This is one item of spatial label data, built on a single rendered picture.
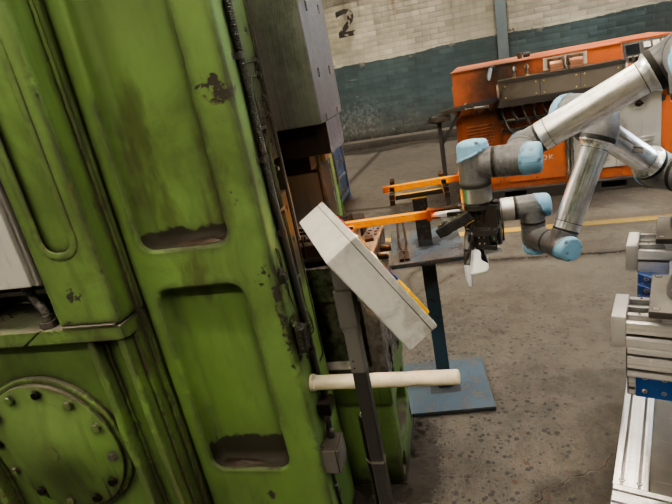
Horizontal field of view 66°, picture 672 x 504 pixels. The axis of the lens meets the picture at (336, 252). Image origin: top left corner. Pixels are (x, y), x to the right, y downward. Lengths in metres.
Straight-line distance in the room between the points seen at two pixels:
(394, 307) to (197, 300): 0.73
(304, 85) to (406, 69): 7.80
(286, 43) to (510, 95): 3.65
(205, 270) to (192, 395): 0.46
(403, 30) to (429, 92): 1.08
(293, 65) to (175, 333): 0.87
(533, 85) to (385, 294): 4.10
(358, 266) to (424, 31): 8.35
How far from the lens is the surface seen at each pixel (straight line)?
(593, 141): 1.66
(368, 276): 1.05
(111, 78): 1.57
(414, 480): 2.17
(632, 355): 1.62
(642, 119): 5.35
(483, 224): 1.35
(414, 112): 9.37
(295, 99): 1.56
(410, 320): 1.11
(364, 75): 9.46
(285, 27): 1.56
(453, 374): 1.56
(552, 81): 5.04
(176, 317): 1.68
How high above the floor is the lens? 1.51
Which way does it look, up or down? 19 degrees down
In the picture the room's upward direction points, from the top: 11 degrees counter-clockwise
